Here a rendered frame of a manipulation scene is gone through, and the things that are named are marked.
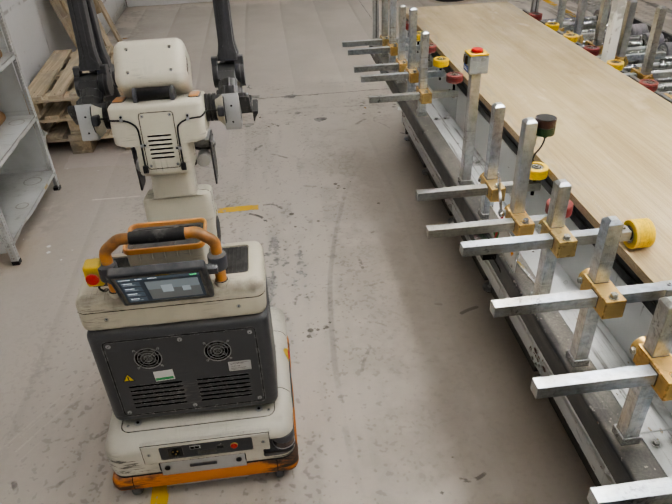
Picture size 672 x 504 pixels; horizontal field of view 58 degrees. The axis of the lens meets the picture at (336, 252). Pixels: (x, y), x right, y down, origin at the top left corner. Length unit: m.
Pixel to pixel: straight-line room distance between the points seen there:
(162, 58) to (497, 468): 1.75
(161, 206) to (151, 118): 0.32
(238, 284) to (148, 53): 0.73
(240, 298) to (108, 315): 0.38
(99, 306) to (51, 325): 1.36
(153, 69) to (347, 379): 1.43
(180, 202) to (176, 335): 0.46
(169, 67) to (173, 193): 0.40
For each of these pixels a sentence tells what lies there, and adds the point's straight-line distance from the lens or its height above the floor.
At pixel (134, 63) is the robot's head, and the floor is 1.34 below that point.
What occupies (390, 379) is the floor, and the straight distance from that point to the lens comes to 2.59.
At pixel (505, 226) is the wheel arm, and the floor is 0.85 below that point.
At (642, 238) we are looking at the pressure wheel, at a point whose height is 0.95.
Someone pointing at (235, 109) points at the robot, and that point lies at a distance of 1.96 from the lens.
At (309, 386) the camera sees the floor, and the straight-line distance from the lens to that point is 2.57.
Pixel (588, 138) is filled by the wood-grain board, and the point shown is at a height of 0.90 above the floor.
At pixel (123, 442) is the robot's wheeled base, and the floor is 0.27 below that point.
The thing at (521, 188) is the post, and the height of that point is 0.96.
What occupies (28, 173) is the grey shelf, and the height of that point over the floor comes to 0.14.
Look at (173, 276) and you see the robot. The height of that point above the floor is 0.91.
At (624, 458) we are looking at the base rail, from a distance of 1.57.
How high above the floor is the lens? 1.87
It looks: 34 degrees down
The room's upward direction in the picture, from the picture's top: 3 degrees counter-clockwise
